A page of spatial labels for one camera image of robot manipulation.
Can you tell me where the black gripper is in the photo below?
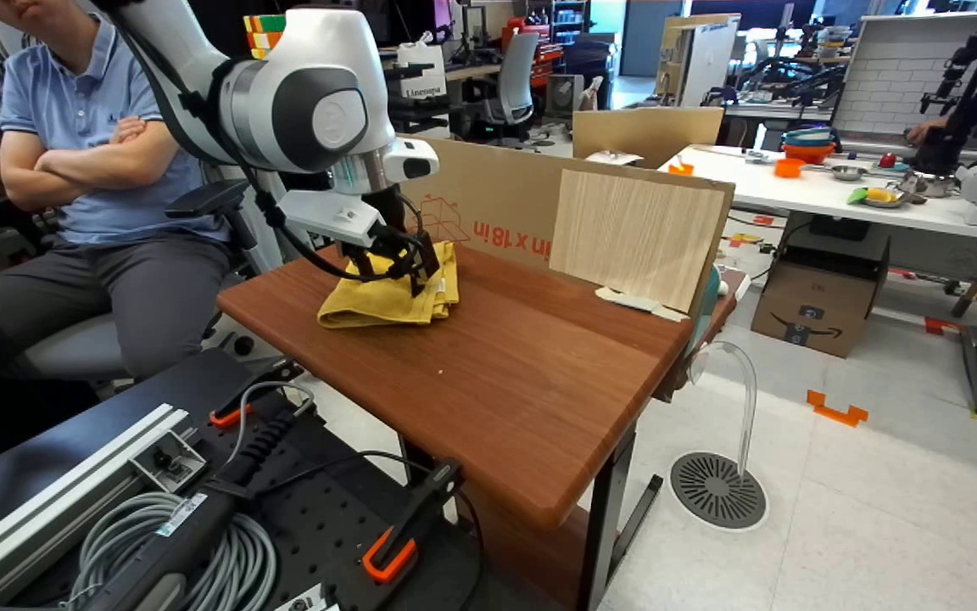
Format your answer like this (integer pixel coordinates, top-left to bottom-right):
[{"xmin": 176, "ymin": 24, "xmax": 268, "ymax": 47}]
[{"xmin": 363, "ymin": 183, "xmax": 443, "ymax": 288}]

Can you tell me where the mustard yellow towel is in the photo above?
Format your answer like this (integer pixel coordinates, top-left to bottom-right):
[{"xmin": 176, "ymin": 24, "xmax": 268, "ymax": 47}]
[{"xmin": 314, "ymin": 237, "xmax": 465, "ymax": 331}]

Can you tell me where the person right forearm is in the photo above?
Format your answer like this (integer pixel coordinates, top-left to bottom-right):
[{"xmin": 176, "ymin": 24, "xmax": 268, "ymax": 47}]
[{"xmin": 0, "ymin": 127, "xmax": 120, "ymax": 213}]

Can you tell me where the person left forearm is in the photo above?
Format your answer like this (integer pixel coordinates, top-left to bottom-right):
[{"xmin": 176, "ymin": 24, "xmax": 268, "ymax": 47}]
[{"xmin": 35, "ymin": 117, "xmax": 189, "ymax": 196}]

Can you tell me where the person right hand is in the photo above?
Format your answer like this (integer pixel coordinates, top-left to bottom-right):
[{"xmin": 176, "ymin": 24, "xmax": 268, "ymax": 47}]
[{"xmin": 112, "ymin": 114, "xmax": 164, "ymax": 148}]

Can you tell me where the small black orange clamp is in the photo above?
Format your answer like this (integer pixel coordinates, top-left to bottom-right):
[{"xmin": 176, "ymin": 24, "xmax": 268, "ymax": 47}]
[{"xmin": 208, "ymin": 360, "xmax": 305, "ymax": 435}]

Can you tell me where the gray background swivel chair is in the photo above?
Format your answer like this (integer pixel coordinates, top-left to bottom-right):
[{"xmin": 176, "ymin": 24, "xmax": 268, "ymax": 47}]
[{"xmin": 451, "ymin": 30, "xmax": 544, "ymax": 144}]

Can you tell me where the light wood panel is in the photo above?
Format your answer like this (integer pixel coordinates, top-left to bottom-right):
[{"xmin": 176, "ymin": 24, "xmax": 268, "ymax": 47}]
[{"xmin": 545, "ymin": 164, "xmax": 736, "ymax": 326}]

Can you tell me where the white flat board piece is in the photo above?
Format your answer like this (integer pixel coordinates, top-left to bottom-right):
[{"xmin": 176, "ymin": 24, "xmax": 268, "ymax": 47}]
[{"xmin": 592, "ymin": 281, "xmax": 696, "ymax": 326}]

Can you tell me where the large black orange clamp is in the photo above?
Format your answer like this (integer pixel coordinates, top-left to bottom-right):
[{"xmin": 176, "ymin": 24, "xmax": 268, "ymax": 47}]
[{"xmin": 357, "ymin": 453, "xmax": 467, "ymax": 590}]

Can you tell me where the open plain cardboard box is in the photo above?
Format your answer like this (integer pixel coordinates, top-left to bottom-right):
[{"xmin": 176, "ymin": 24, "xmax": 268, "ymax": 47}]
[{"xmin": 571, "ymin": 101, "xmax": 726, "ymax": 174}]

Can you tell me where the colourful cube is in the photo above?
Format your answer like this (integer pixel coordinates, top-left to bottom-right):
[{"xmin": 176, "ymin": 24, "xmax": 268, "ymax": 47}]
[{"xmin": 242, "ymin": 11, "xmax": 289, "ymax": 61}]

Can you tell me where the seated person blue shirt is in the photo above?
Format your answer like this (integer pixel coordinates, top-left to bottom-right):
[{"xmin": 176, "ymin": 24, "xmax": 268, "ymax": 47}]
[{"xmin": 0, "ymin": 0, "xmax": 236, "ymax": 382}]

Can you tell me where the teal container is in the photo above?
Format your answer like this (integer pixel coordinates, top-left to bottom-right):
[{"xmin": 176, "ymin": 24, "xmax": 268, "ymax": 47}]
[{"xmin": 690, "ymin": 263, "xmax": 728, "ymax": 356}]

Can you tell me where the black cylindrical bar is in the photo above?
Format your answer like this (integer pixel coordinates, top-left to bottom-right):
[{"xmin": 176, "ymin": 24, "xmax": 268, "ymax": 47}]
[{"xmin": 84, "ymin": 403, "xmax": 321, "ymax": 611}]

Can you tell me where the gray office chair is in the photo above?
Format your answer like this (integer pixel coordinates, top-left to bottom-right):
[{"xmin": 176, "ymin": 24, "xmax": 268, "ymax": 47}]
[{"xmin": 9, "ymin": 111, "xmax": 318, "ymax": 386}]

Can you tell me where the tall cardboard white panel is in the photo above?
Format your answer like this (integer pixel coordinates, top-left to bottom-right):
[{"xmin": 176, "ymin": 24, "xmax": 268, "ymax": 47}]
[{"xmin": 656, "ymin": 11, "xmax": 742, "ymax": 111}]

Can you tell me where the round floor stand gooseneck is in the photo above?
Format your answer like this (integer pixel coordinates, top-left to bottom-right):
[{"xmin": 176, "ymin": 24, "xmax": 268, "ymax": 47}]
[{"xmin": 668, "ymin": 337, "xmax": 772, "ymax": 534}]

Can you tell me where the small cardboard box printed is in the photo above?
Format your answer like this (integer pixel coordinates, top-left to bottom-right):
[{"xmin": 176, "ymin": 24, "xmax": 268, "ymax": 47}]
[{"xmin": 751, "ymin": 247, "xmax": 886, "ymax": 362}]

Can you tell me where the white work table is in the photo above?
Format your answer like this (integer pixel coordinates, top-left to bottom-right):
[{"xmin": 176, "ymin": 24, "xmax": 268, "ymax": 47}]
[{"xmin": 658, "ymin": 143, "xmax": 977, "ymax": 427}]

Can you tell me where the red blue bowl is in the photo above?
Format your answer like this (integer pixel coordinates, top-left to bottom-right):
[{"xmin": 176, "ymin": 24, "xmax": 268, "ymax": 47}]
[{"xmin": 781, "ymin": 124, "xmax": 841, "ymax": 165}]

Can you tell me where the green plate with food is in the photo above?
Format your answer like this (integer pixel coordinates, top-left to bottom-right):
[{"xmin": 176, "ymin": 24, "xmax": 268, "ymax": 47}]
[{"xmin": 846, "ymin": 183, "xmax": 909, "ymax": 213}]

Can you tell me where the white pegboard panel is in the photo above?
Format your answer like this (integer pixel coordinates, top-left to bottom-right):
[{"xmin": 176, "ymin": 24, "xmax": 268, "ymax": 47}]
[{"xmin": 831, "ymin": 6, "xmax": 977, "ymax": 156}]

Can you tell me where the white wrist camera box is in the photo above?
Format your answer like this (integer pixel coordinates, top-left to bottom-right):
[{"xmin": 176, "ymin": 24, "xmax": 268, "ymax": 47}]
[{"xmin": 274, "ymin": 186, "xmax": 389, "ymax": 252}]

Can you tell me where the black table leg frame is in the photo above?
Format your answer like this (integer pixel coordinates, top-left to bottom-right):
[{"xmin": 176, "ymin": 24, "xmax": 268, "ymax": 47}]
[{"xmin": 580, "ymin": 425, "xmax": 668, "ymax": 611}]

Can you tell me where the gray coiled cable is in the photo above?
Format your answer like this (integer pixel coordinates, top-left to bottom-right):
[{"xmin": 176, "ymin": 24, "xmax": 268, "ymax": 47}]
[{"xmin": 62, "ymin": 487, "xmax": 283, "ymax": 611}]

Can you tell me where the aluminum rail profile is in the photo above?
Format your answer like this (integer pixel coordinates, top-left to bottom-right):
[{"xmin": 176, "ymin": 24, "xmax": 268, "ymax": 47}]
[{"xmin": 0, "ymin": 401, "xmax": 193, "ymax": 603}]

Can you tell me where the orange floor bracket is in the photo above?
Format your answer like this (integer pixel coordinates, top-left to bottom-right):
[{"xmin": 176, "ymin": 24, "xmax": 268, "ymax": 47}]
[{"xmin": 803, "ymin": 386, "xmax": 873, "ymax": 431}]

